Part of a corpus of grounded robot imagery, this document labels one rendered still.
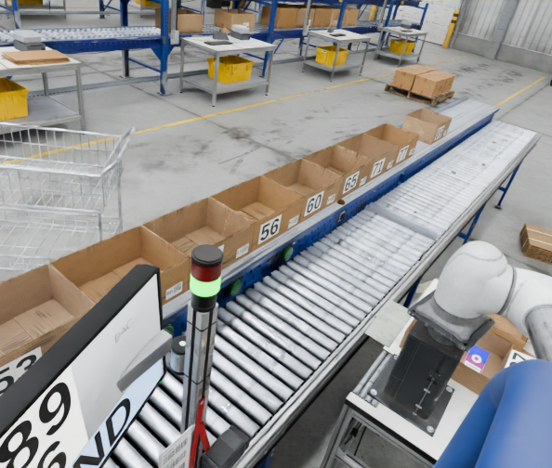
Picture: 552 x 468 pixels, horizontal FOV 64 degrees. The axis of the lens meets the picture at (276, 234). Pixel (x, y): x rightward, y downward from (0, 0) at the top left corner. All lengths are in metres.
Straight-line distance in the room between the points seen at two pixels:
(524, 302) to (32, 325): 1.55
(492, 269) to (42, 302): 1.50
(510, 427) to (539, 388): 0.02
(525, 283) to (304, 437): 1.48
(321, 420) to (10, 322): 1.61
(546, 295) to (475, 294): 0.18
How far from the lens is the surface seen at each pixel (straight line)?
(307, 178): 2.70
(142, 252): 1.95
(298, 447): 2.48
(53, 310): 1.77
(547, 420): 0.19
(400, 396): 1.76
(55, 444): 0.78
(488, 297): 1.45
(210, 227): 2.18
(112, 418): 0.91
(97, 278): 1.89
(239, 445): 1.16
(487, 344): 2.19
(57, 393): 0.73
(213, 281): 0.72
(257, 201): 2.45
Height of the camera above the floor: 2.09
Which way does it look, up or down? 33 degrees down
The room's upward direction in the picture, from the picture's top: 10 degrees clockwise
